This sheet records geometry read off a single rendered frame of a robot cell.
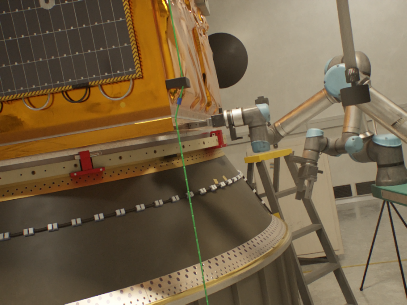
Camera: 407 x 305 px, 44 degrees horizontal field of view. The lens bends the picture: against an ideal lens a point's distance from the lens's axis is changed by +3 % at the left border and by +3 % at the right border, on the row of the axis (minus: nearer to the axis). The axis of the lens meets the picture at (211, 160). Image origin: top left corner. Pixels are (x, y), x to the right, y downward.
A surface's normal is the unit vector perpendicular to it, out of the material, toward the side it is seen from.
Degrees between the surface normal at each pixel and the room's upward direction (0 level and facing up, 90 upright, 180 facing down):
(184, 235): 62
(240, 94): 90
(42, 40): 90
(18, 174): 90
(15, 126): 99
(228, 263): 43
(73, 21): 90
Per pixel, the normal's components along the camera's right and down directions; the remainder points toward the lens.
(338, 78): -0.55, 0.03
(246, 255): 0.40, -0.79
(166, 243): 0.40, -0.51
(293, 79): -0.08, 0.06
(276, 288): 0.89, -0.13
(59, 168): 0.25, 0.00
